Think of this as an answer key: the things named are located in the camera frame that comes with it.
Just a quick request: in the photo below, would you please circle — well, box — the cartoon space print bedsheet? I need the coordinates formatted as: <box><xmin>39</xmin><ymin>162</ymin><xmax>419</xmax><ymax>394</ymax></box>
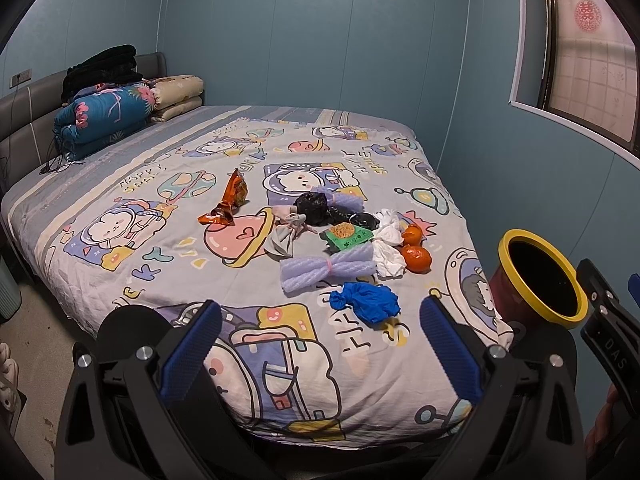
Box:
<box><xmin>1</xmin><ymin>106</ymin><xmax>513</xmax><ymax>450</ymax></box>

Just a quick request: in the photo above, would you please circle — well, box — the orange snack wrapper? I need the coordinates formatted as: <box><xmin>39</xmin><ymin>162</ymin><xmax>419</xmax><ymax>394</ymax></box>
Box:
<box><xmin>198</xmin><ymin>169</ymin><xmax>248</xmax><ymax>226</ymax></box>

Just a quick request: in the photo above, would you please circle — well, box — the wall power outlet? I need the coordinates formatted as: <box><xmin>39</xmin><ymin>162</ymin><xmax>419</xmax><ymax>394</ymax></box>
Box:
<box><xmin>10</xmin><ymin>68</ymin><xmax>32</xmax><ymax>89</ymax></box>

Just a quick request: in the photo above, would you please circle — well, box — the black plastic bag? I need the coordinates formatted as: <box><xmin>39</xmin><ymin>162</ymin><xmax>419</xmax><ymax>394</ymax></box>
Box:
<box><xmin>294</xmin><ymin>192</ymin><xmax>330</xmax><ymax>226</ymax></box>
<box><xmin>328</xmin><ymin>207</ymin><xmax>380</xmax><ymax>231</ymax></box>

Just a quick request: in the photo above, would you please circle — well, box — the blue floral folded quilt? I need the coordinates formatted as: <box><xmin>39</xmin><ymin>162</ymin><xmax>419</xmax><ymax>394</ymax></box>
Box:
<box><xmin>53</xmin><ymin>82</ymin><xmax>155</xmax><ymax>160</ymax></box>

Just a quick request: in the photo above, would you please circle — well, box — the orange tangerine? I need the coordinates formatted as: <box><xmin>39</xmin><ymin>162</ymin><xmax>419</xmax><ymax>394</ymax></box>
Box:
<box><xmin>401</xmin><ymin>224</ymin><xmax>423</xmax><ymax>246</ymax></box>
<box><xmin>400</xmin><ymin>245</ymin><xmax>432</xmax><ymax>273</ymax></box>

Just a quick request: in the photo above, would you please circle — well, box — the grey padded headboard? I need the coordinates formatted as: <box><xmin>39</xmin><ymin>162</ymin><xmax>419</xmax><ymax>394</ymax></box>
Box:
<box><xmin>1</xmin><ymin>53</ymin><xmax>167</xmax><ymax>193</ymax></box>

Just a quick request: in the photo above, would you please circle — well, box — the yellow-rimmed red trash bin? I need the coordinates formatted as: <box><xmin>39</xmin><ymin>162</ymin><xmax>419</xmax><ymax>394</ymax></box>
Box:
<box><xmin>489</xmin><ymin>229</ymin><xmax>588</xmax><ymax>330</ymax></box>

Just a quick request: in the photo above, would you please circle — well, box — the window with frosted glass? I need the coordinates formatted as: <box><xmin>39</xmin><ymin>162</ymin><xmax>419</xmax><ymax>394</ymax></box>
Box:
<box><xmin>510</xmin><ymin>0</ymin><xmax>639</xmax><ymax>166</ymax></box>

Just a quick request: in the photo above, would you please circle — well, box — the grey pink cloth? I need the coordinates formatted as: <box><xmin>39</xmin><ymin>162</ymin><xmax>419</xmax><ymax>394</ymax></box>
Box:
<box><xmin>264</xmin><ymin>206</ymin><xmax>314</xmax><ymax>259</ymax></box>

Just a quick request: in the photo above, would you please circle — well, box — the beige folded blanket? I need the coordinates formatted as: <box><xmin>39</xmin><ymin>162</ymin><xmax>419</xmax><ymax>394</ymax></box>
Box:
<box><xmin>151</xmin><ymin>75</ymin><xmax>204</xmax><ymax>122</ymax></box>

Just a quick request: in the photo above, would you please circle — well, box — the black clothing pile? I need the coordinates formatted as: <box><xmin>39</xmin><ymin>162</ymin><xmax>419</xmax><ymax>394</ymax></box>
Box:
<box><xmin>61</xmin><ymin>44</ymin><xmax>143</xmax><ymax>104</ymax></box>

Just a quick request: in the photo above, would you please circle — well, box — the black charging cable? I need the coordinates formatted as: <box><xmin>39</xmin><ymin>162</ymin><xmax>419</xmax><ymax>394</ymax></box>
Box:
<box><xmin>38</xmin><ymin>129</ymin><xmax>87</xmax><ymax>176</ymax></box>

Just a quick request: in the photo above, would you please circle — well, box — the green snack packet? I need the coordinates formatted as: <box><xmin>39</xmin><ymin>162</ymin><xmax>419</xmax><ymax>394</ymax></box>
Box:
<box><xmin>320</xmin><ymin>222</ymin><xmax>373</xmax><ymax>252</ymax></box>

